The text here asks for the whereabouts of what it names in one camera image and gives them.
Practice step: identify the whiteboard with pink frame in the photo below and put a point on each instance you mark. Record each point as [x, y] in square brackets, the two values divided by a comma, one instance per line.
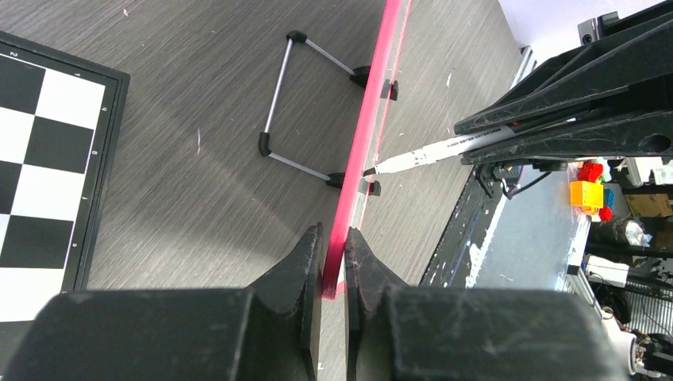
[378, 93]

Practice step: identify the black white marker pen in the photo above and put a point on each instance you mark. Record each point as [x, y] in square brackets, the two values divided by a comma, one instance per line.
[441, 150]

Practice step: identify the red toy pieces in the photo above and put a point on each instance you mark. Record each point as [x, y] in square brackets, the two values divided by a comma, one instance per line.
[590, 172]

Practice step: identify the black wire whiteboard stand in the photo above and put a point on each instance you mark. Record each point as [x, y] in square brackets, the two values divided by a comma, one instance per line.
[313, 110]

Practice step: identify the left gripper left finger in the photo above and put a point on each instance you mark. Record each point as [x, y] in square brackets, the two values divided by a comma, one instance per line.
[268, 330]

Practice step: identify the black white chessboard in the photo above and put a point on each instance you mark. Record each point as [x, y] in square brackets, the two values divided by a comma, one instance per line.
[60, 120]

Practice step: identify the aluminium frame rail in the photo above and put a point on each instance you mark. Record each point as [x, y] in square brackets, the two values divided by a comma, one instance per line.
[528, 64]

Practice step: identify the yellow toy block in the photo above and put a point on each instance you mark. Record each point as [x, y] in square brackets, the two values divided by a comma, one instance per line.
[586, 194]

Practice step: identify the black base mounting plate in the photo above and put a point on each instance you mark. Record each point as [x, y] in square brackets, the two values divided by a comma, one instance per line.
[464, 234]

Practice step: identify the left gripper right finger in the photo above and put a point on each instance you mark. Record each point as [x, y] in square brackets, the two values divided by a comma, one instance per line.
[400, 332]

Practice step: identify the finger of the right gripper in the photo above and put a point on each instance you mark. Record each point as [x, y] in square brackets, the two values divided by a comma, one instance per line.
[594, 71]
[634, 134]

